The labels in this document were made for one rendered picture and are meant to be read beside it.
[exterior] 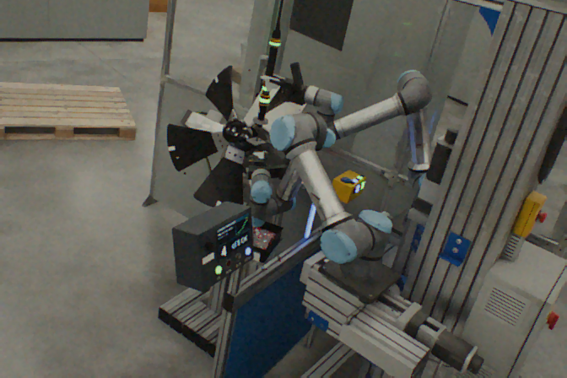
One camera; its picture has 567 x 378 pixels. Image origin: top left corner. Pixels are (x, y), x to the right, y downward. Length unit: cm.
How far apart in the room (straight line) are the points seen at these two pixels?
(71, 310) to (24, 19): 507
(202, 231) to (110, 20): 663
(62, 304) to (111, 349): 44
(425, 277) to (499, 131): 59
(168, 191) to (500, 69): 277
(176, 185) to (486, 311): 253
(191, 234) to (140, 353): 146
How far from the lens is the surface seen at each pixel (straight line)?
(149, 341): 308
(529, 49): 175
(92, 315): 322
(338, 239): 175
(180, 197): 395
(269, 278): 222
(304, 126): 186
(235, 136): 243
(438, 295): 208
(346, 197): 253
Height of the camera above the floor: 215
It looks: 25 degrees down
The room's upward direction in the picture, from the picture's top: 12 degrees clockwise
